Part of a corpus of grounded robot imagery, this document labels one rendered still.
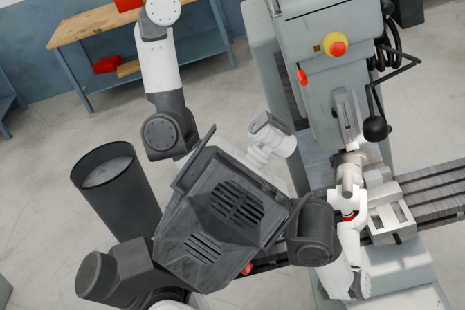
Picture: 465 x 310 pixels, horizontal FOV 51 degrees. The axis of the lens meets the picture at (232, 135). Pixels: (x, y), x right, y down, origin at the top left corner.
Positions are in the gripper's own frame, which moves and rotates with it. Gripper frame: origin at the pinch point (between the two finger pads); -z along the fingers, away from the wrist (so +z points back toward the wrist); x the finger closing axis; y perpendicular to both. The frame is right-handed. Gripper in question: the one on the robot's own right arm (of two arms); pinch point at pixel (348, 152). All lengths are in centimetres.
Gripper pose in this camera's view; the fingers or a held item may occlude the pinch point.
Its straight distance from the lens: 175.1
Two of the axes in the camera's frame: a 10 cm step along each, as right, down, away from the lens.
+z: -1.9, 6.1, -7.7
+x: -9.3, 1.3, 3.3
